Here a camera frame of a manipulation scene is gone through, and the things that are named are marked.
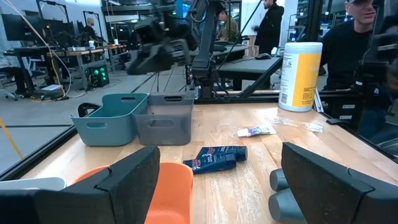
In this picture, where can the computer tower with green lights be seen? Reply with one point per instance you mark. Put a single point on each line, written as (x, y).
(99, 76)

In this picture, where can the black table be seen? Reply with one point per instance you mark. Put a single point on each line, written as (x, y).
(248, 67)

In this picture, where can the person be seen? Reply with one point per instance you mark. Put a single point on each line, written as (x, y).
(230, 28)
(91, 31)
(12, 74)
(270, 28)
(345, 53)

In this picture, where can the grey translucent plastic bin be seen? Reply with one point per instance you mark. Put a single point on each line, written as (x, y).
(164, 124)

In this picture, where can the orange plastic bin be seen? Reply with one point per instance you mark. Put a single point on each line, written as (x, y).
(174, 193)

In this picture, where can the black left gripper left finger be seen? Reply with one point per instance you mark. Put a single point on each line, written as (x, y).
(124, 193)

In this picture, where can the white plastic bin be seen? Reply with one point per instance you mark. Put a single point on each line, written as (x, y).
(31, 183)

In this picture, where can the black monitor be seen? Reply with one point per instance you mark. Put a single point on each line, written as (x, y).
(21, 28)

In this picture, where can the white yellow wipes canister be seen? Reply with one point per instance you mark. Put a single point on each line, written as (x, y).
(300, 77)

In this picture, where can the wooden top desk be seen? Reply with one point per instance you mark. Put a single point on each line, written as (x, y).
(77, 53)

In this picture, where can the black box with white labels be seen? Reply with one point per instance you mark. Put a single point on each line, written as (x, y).
(342, 105)

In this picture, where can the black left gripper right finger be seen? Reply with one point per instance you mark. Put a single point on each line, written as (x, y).
(326, 199)

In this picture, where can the white toothpaste tube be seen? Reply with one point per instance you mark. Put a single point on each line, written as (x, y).
(255, 131)

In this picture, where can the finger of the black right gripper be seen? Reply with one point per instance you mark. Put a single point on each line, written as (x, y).
(152, 60)

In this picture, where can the black computer mouse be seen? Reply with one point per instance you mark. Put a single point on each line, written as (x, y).
(263, 56)

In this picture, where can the teal plastic bin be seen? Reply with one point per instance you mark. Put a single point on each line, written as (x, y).
(115, 121)

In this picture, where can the white paper cup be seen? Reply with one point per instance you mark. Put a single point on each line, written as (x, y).
(91, 44)

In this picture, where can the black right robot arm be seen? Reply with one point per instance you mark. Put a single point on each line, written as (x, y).
(205, 46)

